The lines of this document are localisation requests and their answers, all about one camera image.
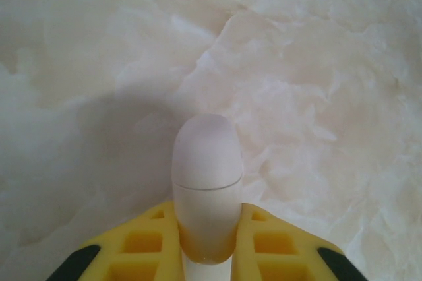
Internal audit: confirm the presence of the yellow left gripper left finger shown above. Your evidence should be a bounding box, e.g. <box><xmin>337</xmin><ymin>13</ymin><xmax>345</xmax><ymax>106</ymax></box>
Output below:
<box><xmin>49</xmin><ymin>199</ymin><xmax>184</xmax><ymax>281</ymax></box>

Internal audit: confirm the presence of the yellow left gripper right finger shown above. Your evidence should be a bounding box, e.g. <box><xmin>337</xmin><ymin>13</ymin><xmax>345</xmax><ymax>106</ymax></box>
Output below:
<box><xmin>231</xmin><ymin>201</ymin><xmax>363</xmax><ymax>281</ymax></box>

